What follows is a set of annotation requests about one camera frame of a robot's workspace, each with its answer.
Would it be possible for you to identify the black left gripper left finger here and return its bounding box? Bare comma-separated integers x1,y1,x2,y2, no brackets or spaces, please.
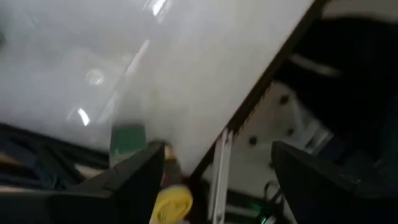
74,142,165,224

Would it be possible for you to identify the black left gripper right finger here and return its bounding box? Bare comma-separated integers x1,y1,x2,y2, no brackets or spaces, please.
272,141,355,224

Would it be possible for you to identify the yellow-lid dark spice jar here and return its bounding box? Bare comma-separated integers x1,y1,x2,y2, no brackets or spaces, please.
149,144,194,224

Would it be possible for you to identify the green-lid herb spice jar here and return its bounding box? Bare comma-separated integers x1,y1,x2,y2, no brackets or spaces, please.
108,123,147,169

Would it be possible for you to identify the white perforated mounting plate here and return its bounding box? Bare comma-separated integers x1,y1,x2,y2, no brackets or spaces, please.
201,80,335,200

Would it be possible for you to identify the white plastic strip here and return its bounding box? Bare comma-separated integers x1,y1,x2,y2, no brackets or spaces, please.
207,129,234,224

